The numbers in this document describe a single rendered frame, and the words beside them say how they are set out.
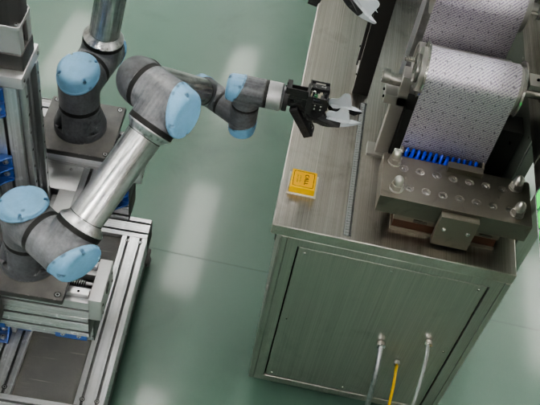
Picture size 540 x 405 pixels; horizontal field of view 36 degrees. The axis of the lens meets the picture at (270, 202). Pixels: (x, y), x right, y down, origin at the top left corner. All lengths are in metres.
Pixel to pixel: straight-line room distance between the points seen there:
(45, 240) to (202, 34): 2.41
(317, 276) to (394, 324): 0.30
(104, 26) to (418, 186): 0.95
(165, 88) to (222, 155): 1.72
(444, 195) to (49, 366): 1.33
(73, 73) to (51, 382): 0.96
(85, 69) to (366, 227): 0.88
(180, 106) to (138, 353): 1.31
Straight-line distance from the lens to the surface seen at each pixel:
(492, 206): 2.22
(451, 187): 2.21
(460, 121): 2.21
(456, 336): 2.50
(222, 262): 3.20
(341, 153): 2.39
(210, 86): 2.26
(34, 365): 2.71
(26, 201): 2.00
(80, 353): 2.72
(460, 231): 2.19
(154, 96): 1.88
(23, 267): 2.10
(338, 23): 2.86
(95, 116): 2.41
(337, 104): 2.23
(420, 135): 2.24
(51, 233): 1.94
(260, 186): 3.48
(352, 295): 2.37
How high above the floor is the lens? 2.55
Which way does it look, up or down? 48 degrees down
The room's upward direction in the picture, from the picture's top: 12 degrees clockwise
